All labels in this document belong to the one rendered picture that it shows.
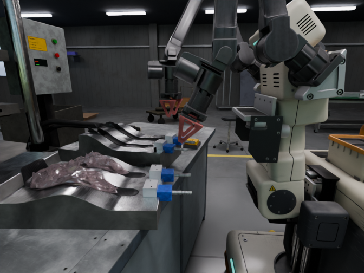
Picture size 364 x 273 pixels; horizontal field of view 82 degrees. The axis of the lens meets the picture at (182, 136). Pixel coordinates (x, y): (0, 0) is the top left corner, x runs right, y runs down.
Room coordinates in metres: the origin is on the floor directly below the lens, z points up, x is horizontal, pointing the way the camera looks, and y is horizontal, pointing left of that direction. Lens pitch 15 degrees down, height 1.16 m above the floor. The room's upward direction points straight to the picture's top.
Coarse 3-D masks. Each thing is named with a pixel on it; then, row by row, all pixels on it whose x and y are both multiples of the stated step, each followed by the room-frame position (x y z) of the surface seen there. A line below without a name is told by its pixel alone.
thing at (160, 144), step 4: (160, 140) 0.81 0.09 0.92; (164, 140) 0.81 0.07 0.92; (156, 144) 0.78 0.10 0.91; (160, 144) 0.78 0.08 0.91; (164, 144) 0.79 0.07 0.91; (168, 144) 0.80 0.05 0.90; (172, 144) 0.80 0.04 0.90; (160, 148) 0.78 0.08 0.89; (164, 148) 0.78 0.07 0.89; (168, 148) 0.77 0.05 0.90; (172, 148) 0.77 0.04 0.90; (176, 148) 0.78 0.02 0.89; (180, 148) 0.78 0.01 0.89; (168, 152) 0.77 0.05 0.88; (172, 152) 0.77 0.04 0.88
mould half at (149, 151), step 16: (112, 128) 0.96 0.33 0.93; (128, 128) 1.03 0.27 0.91; (80, 144) 0.84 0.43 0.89; (96, 144) 0.82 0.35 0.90; (112, 144) 0.83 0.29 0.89; (144, 144) 0.86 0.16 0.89; (64, 160) 0.88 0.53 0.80; (128, 160) 0.77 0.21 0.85; (144, 160) 0.75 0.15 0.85; (160, 160) 0.73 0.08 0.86
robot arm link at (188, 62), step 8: (224, 48) 0.54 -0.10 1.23; (184, 56) 0.57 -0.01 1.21; (192, 56) 0.57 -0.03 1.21; (216, 56) 0.54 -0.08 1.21; (224, 56) 0.54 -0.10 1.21; (184, 64) 0.56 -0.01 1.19; (192, 64) 0.57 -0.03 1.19; (200, 64) 0.57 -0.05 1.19; (208, 64) 0.56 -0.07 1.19; (216, 64) 0.54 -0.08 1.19; (224, 64) 0.54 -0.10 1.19; (176, 72) 0.57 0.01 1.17; (184, 72) 0.56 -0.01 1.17; (192, 72) 0.56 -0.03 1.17; (184, 80) 0.58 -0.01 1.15; (192, 80) 0.56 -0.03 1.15
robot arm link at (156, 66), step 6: (168, 48) 0.89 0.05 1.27; (174, 48) 0.89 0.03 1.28; (168, 54) 0.88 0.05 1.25; (174, 54) 0.88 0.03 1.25; (162, 60) 0.89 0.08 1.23; (168, 60) 0.88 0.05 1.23; (174, 60) 0.88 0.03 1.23; (150, 66) 0.87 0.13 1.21; (156, 66) 0.87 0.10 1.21; (150, 72) 0.86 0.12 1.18; (156, 72) 0.86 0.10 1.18; (150, 78) 0.87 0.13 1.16; (156, 78) 0.87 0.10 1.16
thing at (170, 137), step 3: (165, 135) 0.89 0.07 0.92; (168, 135) 0.89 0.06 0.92; (171, 135) 0.89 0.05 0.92; (174, 135) 0.91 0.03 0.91; (165, 138) 0.89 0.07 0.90; (168, 138) 0.88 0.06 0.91; (171, 138) 0.88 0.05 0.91; (174, 138) 0.89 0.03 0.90; (177, 138) 0.89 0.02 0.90; (168, 141) 0.88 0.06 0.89; (171, 141) 0.88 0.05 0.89; (174, 141) 0.88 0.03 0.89; (177, 141) 0.88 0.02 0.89; (186, 141) 0.88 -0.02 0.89; (189, 141) 0.88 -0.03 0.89; (192, 141) 0.87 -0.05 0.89; (177, 144) 0.88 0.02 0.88; (180, 144) 0.87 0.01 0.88
